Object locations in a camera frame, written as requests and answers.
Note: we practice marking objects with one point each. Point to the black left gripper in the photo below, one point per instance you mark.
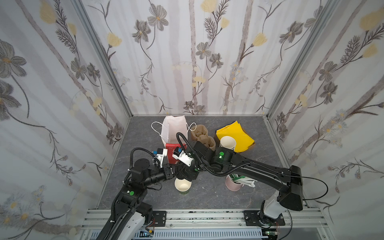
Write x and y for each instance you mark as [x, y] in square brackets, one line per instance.
[168, 172]

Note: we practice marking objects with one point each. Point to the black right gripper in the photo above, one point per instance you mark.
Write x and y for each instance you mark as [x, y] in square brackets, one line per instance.
[190, 171]

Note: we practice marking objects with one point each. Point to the green paper coffee cup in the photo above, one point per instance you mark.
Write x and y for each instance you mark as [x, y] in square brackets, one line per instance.
[183, 186]

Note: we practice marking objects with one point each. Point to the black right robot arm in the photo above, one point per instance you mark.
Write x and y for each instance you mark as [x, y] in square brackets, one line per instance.
[223, 162]

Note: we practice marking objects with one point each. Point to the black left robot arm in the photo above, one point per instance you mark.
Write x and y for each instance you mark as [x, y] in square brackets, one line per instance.
[129, 213]

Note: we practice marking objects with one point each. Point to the red white paper gift bag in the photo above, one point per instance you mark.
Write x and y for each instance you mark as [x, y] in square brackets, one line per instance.
[168, 129]

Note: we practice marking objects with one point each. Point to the pink metal straw bucket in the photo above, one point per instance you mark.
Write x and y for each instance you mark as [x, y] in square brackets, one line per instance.
[231, 185]

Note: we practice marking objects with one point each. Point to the stack of paper cups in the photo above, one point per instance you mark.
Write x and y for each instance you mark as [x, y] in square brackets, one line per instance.
[228, 142]

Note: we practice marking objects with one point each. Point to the yellow napkin stack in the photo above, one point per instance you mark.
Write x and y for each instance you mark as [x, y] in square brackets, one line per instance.
[231, 130]

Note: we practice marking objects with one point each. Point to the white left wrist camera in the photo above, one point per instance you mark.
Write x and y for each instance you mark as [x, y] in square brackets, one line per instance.
[160, 155]

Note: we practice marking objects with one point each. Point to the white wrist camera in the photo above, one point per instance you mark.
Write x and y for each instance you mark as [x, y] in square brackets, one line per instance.
[160, 155]
[181, 156]

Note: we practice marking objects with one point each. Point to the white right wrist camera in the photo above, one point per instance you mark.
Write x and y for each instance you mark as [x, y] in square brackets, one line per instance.
[181, 156]

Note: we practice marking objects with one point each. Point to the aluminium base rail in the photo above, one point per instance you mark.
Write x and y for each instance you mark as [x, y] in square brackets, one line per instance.
[309, 224]

